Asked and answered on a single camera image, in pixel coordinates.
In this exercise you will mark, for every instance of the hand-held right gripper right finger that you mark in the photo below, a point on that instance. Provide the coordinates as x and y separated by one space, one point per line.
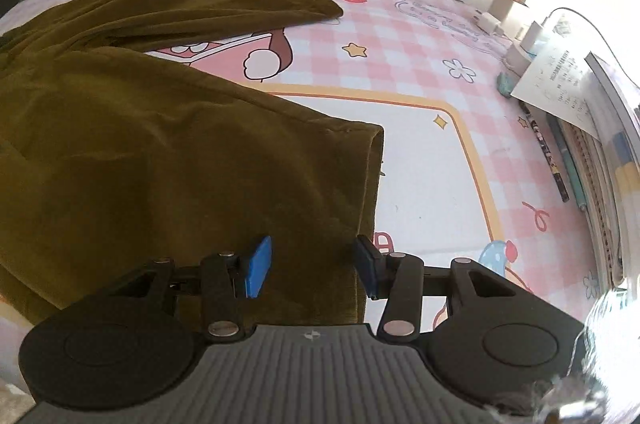
367 266

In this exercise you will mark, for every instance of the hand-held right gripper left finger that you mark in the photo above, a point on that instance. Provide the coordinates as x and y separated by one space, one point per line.
257 266

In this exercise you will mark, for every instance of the brown sweater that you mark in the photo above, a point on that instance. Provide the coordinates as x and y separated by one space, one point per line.
150 154

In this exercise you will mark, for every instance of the pink cartoon desk mat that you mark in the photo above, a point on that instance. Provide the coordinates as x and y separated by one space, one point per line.
425 154

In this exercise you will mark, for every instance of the dark patterned pen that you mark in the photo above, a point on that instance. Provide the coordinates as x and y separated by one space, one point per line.
547 154

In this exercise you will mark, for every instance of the teal pen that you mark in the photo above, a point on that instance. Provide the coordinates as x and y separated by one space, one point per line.
570 169

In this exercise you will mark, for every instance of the teal eraser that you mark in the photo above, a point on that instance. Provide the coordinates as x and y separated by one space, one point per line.
509 85

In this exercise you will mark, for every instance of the shiny crinkled foil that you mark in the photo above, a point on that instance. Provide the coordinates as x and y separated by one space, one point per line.
615 354

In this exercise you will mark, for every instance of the stack of notebooks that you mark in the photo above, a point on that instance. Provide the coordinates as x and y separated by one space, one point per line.
615 179

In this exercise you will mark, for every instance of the printed paper sheet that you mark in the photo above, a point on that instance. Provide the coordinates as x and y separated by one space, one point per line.
560 79

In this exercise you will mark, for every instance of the white charger plug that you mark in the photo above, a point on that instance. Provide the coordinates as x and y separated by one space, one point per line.
530 42

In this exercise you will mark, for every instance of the white cardboard box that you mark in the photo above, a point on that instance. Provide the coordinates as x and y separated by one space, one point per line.
505 14

